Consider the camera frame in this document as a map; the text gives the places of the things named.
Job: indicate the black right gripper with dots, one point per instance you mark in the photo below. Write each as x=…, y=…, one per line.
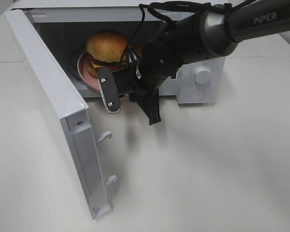
x=142, y=78

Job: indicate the pink round plate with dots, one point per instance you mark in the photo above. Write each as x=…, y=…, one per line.
x=87, y=75

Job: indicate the burger with lettuce and cheese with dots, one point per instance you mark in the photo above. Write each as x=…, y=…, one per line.
x=104, y=49

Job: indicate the white microwave door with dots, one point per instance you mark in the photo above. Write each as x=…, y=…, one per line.
x=66, y=112

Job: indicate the round white door button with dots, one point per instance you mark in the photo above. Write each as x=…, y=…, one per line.
x=197, y=94

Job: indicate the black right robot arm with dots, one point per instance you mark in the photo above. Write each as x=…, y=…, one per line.
x=191, y=32

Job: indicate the white microwave oven body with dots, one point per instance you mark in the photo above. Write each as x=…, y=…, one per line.
x=52, y=35

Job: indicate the lower white microwave knob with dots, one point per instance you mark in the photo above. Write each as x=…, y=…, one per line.
x=202, y=75

